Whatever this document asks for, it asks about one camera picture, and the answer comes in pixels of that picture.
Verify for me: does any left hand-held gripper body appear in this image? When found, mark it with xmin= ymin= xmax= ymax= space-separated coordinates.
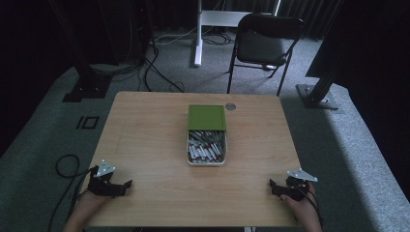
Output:
xmin=87 ymin=159 xmax=123 ymax=197

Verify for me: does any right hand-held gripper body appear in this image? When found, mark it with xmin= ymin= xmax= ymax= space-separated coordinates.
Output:
xmin=282 ymin=168 xmax=319 ymax=203

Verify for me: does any person's left hand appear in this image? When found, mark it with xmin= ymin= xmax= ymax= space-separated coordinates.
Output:
xmin=74 ymin=192 xmax=112 ymax=215

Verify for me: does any person's right hand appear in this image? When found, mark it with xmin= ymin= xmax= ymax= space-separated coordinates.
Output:
xmin=279 ymin=181 xmax=320 ymax=223

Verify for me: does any white storage box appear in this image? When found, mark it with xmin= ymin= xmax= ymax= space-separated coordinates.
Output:
xmin=186 ymin=129 xmax=228 ymax=167

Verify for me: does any pile of pens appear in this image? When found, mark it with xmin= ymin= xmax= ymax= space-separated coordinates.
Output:
xmin=188 ymin=130 xmax=226 ymax=164

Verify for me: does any black metal stand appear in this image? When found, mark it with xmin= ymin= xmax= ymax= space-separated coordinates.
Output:
xmin=47 ymin=0 xmax=113 ymax=103
xmin=296 ymin=61 xmax=344 ymax=111

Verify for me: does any green box lid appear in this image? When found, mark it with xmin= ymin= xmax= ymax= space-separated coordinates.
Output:
xmin=187 ymin=103 xmax=227 ymax=132

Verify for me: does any black folding chair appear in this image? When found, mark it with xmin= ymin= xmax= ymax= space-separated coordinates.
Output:
xmin=226 ymin=12 xmax=306 ymax=98

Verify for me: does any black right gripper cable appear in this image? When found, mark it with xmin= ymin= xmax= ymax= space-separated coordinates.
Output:
xmin=298 ymin=182 xmax=325 ymax=228

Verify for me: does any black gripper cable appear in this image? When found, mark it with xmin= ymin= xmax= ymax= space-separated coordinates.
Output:
xmin=298 ymin=182 xmax=325 ymax=228
xmin=47 ymin=154 xmax=98 ymax=232

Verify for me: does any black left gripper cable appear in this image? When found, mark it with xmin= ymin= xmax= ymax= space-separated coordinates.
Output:
xmin=47 ymin=154 xmax=98 ymax=232

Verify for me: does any black floor cable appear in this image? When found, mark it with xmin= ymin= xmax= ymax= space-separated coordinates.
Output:
xmin=138 ymin=44 xmax=186 ymax=95

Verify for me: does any white floor cable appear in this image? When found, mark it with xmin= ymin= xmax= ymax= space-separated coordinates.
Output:
xmin=154 ymin=25 xmax=235 ymax=46

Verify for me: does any white desk frame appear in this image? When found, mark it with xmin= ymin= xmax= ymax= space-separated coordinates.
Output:
xmin=193 ymin=0 xmax=282 ymax=68

